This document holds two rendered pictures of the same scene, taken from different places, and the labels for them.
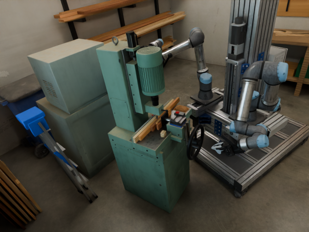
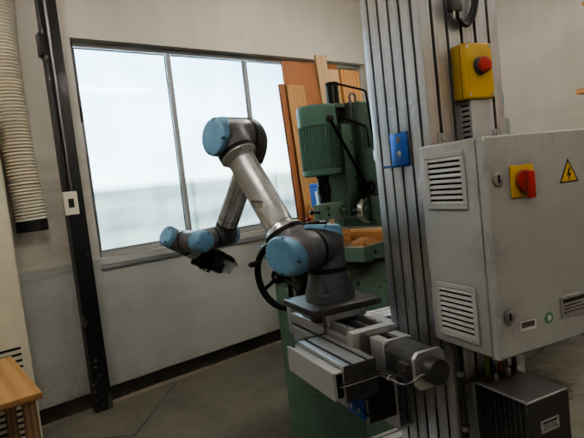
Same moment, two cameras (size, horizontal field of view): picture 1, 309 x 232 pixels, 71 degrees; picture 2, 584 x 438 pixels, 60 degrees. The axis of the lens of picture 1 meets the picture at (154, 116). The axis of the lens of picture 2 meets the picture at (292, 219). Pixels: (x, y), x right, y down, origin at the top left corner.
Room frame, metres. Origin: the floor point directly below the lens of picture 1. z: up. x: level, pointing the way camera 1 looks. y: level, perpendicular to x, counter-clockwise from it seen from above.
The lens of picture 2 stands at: (1.52, -2.32, 1.18)
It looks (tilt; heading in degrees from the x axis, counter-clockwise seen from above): 4 degrees down; 96
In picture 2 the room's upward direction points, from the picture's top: 6 degrees counter-clockwise
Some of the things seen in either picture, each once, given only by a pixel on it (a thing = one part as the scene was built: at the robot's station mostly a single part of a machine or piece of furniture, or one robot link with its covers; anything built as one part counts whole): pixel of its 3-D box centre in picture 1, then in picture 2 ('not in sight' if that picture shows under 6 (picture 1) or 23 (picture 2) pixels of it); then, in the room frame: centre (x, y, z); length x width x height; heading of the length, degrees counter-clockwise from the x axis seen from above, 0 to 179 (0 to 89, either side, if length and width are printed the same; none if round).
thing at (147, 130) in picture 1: (161, 116); (338, 235); (1.49, -0.06, 0.92); 0.62 x 0.02 x 0.04; 142
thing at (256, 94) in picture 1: (251, 100); (322, 244); (1.45, -0.80, 0.98); 0.13 x 0.12 x 0.14; 55
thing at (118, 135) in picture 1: (148, 131); (348, 266); (1.52, 0.08, 0.76); 0.57 x 0.45 x 0.09; 52
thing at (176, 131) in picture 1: (178, 126); not in sight; (1.33, -0.18, 0.92); 0.15 x 0.13 x 0.09; 142
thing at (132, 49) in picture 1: (131, 44); (334, 101); (1.53, 0.09, 1.54); 0.08 x 0.08 x 0.17; 52
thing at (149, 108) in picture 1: (154, 108); (329, 212); (1.46, -0.01, 1.03); 0.14 x 0.07 x 0.09; 52
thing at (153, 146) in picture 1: (169, 128); (315, 251); (1.39, -0.11, 0.87); 0.61 x 0.30 x 0.06; 142
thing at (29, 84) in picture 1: (37, 115); not in sight; (2.55, 1.59, 0.48); 0.64 x 0.54 x 0.97; 137
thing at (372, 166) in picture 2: not in sight; (376, 163); (1.70, 0.05, 1.23); 0.09 x 0.08 x 0.15; 52
